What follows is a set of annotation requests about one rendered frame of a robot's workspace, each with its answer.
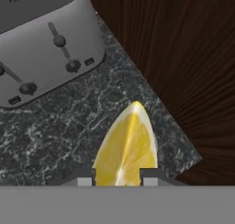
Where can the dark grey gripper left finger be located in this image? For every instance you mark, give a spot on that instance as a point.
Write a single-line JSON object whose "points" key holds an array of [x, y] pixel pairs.
{"points": [[84, 176]]}

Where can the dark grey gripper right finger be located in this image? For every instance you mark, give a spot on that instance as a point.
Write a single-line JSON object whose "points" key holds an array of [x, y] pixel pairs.
{"points": [[151, 175]]}

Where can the yellow lemon wedge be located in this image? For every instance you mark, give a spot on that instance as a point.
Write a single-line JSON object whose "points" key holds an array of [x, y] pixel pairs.
{"points": [[131, 148]]}

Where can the grey toaster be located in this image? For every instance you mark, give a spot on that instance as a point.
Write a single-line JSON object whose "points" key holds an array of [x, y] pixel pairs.
{"points": [[46, 47]]}

